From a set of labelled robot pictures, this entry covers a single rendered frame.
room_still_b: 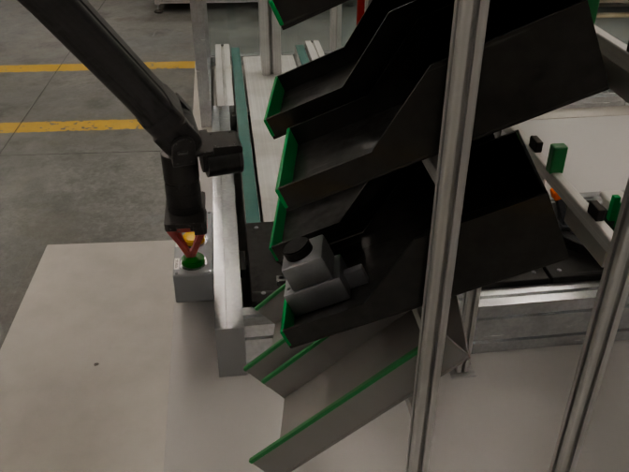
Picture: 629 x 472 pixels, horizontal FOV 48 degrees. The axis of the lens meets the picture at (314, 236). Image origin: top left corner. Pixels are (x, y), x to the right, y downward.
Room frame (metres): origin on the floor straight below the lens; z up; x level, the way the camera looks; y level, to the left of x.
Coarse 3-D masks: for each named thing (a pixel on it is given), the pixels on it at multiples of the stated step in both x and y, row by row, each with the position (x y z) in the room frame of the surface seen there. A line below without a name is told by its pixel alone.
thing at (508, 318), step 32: (512, 288) 0.93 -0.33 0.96; (544, 288) 0.93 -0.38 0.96; (576, 288) 0.93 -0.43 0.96; (256, 320) 0.85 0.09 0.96; (480, 320) 0.89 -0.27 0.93; (512, 320) 0.89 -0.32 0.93; (544, 320) 0.90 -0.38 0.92; (576, 320) 0.91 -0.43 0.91; (256, 352) 0.84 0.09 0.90; (480, 352) 0.89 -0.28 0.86
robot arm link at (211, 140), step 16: (176, 144) 0.94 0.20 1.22; (192, 144) 0.95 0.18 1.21; (208, 144) 1.00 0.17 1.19; (224, 144) 1.01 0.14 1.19; (240, 144) 1.02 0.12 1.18; (176, 160) 0.95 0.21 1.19; (192, 160) 0.96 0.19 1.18; (208, 160) 1.00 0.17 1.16; (224, 160) 1.01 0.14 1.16; (240, 160) 1.01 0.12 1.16; (208, 176) 1.01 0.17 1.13
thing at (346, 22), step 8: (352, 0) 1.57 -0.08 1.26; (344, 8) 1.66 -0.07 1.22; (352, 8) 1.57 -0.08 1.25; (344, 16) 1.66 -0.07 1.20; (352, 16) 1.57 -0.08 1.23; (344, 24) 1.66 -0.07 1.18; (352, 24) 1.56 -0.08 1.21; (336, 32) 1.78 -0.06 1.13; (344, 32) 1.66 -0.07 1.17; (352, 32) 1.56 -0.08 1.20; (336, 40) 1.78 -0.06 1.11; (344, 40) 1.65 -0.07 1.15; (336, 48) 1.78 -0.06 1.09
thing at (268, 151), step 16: (240, 112) 1.70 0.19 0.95; (240, 128) 1.60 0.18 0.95; (256, 128) 1.67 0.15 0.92; (256, 144) 1.58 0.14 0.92; (272, 144) 1.58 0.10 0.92; (256, 160) 1.49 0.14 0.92; (272, 160) 1.49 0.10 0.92; (272, 176) 1.41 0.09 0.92; (256, 192) 1.29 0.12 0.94; (272, 192) 1.34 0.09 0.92; (256, 208) 1.22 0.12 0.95; (272, 208) 1.27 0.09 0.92
